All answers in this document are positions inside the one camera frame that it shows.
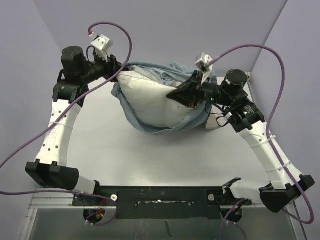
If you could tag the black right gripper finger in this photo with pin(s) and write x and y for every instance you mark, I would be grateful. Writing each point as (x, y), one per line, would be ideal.
(182, 95)
(190, 83)

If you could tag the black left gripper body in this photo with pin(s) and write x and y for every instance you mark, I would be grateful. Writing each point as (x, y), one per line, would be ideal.
(104, 70)

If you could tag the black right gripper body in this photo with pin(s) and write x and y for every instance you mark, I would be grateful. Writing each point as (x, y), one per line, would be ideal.
(201, 93)

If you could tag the blue-grey pillowcase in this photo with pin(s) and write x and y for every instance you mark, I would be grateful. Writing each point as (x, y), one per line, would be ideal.
(175, 72)

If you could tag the cream white pillow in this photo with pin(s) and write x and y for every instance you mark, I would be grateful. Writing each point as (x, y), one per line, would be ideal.
(150, 100)

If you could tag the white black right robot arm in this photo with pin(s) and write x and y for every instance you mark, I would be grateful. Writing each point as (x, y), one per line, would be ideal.
(287, 183)

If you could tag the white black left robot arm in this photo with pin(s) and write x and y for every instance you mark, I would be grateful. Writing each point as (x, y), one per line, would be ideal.
(62, 120)

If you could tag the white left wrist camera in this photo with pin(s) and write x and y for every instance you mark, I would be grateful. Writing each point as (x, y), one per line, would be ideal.
(101, 45)

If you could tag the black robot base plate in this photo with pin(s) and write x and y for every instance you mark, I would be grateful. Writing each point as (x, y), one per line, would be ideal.
(161, 202)

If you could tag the aluminium frame rail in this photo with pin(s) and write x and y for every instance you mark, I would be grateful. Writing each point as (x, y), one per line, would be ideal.
(286, 182)

